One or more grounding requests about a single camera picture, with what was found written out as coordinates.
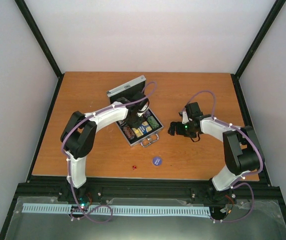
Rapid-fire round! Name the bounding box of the purple poker chip stack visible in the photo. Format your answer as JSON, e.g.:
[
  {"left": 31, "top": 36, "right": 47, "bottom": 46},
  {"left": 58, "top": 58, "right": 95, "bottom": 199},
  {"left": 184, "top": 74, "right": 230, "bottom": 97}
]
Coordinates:
[{"left": 143, "top": 110, "right": 151, "bottom": 119}]

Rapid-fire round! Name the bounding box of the aluminium poker case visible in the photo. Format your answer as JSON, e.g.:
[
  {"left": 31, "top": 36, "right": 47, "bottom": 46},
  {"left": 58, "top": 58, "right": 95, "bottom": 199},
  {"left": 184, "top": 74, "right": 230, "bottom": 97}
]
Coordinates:
[{"left": 106, "top": 75, "right": 164, "bottom": 148}]

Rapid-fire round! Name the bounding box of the white slotted cable duct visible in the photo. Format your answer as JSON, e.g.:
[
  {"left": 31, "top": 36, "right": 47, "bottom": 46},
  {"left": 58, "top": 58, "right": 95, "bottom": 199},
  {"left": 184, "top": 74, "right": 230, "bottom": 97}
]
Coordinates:
[{"left": 21, "top": 203, "right": 211, "bottom": 218}]

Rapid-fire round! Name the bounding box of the blue playing card deck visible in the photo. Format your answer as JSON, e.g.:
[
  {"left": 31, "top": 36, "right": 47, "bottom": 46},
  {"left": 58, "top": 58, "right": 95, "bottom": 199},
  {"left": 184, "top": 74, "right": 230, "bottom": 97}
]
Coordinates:
[{"left": 132, "top": 121, "right": 153, "bottom": 138}]

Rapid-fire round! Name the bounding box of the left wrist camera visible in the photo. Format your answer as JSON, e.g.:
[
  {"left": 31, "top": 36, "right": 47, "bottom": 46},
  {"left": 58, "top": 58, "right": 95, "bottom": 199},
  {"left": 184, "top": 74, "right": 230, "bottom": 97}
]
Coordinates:
[{"left": 137, "top": 101, "right": 150, "bottom": 117}]

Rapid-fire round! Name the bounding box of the brown poker chip stack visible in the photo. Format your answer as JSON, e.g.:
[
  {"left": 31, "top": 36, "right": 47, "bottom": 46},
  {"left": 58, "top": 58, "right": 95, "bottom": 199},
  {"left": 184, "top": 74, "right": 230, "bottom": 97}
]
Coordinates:
[{"left": 122, "top": 125, "right": 136, "bottom": 140}]

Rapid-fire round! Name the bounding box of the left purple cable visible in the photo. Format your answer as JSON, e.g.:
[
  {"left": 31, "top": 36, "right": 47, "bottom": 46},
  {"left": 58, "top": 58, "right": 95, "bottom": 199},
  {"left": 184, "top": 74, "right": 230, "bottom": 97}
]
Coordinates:
[{"left": 61, "top": 81, "right": 158, "bottom": 223}]

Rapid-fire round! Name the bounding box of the purple cable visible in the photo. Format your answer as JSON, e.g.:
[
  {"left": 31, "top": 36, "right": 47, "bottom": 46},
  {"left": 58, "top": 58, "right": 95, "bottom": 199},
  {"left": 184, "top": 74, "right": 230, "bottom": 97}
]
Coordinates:
[
  {"left": 61, "top": 81, "right": 158, "bottom": 223},
  {"left": 180, "top": 90, "right": 266, "bottom": 224}
]

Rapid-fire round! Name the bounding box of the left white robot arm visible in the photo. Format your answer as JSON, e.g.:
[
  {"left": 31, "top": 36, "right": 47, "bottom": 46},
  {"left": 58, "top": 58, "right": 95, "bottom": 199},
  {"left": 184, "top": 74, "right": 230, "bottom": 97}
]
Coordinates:
[{"left": 60, "top": 92, "right": 149, "bottom": 201}]

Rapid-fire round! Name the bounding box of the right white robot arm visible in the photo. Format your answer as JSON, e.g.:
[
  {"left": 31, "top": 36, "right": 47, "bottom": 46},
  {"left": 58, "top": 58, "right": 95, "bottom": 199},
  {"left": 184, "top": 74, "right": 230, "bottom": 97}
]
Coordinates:
[{"left": 168, "top": 102, "right": 265, "bottom": 192}]

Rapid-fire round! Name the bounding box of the green poker chip stack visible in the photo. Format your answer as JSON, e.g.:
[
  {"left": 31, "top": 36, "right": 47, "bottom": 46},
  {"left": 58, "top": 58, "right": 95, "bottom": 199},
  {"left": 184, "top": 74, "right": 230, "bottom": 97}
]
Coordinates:
[{"left": 147, "top": 116, "right": 160, "bottom": 130}]

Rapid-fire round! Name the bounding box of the black aluminium frame rail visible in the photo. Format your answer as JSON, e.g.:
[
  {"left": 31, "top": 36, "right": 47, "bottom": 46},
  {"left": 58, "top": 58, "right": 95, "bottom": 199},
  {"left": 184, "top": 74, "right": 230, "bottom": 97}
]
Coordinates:
[{"left": 12, "top": 176, "right": 284, "bottom": 207}]

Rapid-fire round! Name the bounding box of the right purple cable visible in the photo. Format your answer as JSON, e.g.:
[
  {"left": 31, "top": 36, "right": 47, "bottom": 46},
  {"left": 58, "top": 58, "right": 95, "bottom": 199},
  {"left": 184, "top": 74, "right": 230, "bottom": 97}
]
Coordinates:
[{"left": 180, "top": 90, "right": 266, "bottom": 224}]

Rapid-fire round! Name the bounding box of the blue small blind button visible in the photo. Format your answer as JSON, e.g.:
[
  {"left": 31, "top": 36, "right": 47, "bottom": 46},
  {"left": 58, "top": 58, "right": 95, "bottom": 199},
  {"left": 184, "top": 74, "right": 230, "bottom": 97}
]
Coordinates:
[{"left": 152, "top": 156, "right": 162, "bottom": 166}]

